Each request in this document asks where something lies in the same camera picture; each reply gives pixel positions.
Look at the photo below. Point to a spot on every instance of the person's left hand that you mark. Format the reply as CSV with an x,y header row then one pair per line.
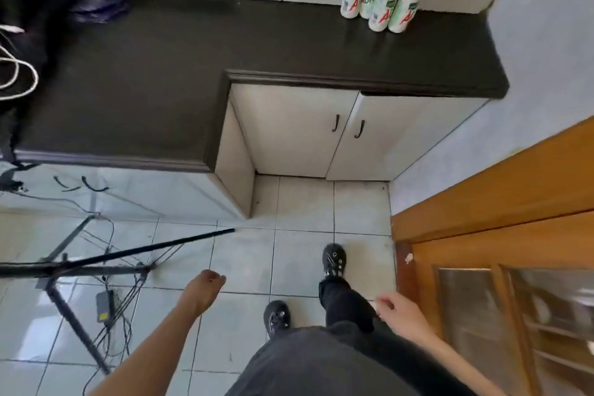
x,y
202,293

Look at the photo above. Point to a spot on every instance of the person's right hand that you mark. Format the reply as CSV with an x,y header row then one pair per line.
x,y
406,317

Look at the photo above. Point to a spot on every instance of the person's right forearm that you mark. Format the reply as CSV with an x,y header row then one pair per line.
x,y
464,368

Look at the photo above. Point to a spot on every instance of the person's left forearm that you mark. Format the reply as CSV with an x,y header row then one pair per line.
x,y
144,354

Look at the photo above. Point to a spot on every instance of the person's black trousers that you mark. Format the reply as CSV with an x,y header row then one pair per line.
x,y
345,307

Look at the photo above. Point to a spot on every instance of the person's black left shoe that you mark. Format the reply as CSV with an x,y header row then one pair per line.
x,y
277,319

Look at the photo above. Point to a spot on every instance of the person's black shoe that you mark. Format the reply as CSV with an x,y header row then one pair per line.
x,y
277,319
334,261

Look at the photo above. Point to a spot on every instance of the person's black right shoe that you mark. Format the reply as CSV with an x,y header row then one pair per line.
x,y
334,261

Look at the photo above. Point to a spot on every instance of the black tripod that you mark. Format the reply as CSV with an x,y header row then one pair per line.
x,y
139,249

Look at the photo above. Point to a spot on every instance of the white corner base cabinet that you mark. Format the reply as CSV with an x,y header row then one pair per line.
x,y
236,163

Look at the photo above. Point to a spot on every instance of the purple plastic bag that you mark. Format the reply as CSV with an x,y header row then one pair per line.
x,y
102,8

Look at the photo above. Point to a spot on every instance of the black bag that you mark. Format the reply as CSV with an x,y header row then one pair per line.
x,y
37,15

